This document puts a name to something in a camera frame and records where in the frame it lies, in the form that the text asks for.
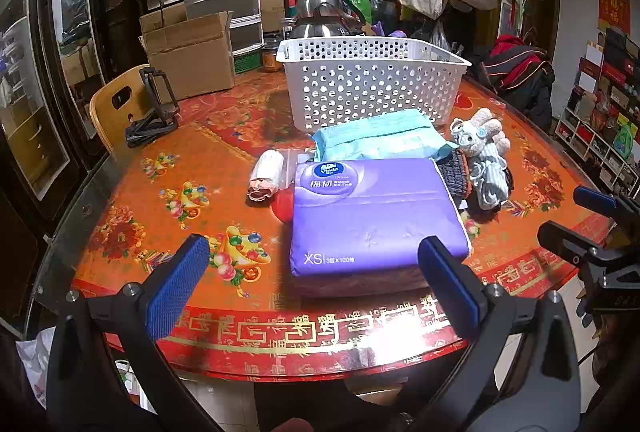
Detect black folding phone stand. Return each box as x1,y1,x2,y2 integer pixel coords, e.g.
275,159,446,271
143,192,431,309
125,66,181,149

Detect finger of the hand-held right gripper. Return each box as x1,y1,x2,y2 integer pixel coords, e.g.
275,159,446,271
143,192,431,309
537,220,608,273
572,186,640,233

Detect open cardboard box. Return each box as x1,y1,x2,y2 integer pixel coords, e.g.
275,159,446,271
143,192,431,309
139,10,236,101

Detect rolled white pink sock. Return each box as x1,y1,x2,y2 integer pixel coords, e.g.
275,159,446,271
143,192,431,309
246,149,286,203

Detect teal wet wipes pack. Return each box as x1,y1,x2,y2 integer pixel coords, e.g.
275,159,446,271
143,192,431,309
311,108,458,163

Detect white plastic bag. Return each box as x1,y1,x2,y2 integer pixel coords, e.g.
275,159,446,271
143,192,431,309
15,327,57,394

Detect red and black jacket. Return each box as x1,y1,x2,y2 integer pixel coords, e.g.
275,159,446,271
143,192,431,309
472,34,557,129

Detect dark wooden cabinet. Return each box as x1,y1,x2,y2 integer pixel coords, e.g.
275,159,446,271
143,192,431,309
0,0,147,225

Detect pale blue striped socks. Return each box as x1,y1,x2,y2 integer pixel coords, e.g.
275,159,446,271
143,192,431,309
467,147,512,211

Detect red round object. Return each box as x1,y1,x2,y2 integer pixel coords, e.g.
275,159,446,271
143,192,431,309
271,192,297,226

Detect red printed tablecloth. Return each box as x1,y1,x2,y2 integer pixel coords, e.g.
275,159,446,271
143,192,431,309
70,66,614,370

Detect gourd-shaped steel kettle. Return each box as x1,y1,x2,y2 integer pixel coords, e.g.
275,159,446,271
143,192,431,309
290,0,372,41

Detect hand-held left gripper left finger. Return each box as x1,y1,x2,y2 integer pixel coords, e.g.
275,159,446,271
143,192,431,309
46,233,221,432

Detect purple tissue pack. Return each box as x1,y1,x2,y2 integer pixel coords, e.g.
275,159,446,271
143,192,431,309
289,158,472,283

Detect shelf of gift boxes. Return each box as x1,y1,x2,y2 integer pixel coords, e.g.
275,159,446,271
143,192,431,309
555,29,640,201

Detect white perforated plastic basket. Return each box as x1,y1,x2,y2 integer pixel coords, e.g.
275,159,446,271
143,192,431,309
276,36,472,133

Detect clear plastic zip bag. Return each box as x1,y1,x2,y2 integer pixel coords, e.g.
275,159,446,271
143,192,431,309
277,149,315,191

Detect grey striped knit glove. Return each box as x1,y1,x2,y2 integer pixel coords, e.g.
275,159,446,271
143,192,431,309
435,147,472,201

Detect grey plush bunny toy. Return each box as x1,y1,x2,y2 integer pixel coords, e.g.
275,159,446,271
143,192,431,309
449,108,512,159

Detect glass jar orange contents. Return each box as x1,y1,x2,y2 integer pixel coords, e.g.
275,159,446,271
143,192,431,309
262,39,284,73

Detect green detergent bottle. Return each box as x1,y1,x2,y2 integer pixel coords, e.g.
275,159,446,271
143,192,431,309
614,122,636,161

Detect wooden chair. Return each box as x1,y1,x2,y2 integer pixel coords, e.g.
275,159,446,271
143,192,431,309
89,64,152,163

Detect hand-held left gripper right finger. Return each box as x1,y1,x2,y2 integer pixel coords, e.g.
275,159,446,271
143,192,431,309
395,235,583,432

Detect brown cardboard box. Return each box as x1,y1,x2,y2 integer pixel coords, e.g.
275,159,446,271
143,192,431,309
257,0,287,33

